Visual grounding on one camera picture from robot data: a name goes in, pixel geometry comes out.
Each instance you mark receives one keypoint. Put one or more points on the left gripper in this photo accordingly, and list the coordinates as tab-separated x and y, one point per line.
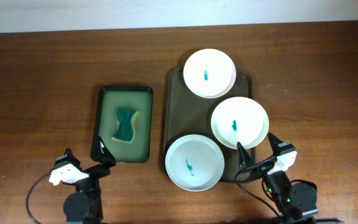
106	162

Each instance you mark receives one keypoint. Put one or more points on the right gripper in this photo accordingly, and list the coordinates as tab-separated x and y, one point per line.
260	169

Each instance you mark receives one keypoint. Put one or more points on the cream white plate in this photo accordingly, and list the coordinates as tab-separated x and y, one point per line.
239	120

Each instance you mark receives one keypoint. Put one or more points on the green yellow sponge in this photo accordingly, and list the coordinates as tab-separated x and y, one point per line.
125	120

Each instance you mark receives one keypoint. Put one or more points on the pale blue white plate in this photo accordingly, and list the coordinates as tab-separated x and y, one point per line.
194	163

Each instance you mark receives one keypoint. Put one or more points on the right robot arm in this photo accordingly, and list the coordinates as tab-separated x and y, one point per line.
295	200

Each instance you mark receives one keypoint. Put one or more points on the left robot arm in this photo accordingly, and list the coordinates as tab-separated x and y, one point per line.
84	205

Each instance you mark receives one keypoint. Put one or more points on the small green water tray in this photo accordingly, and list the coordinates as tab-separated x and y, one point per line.
111	98

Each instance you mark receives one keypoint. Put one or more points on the large brown serving tray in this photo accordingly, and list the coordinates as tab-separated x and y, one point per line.
186	113

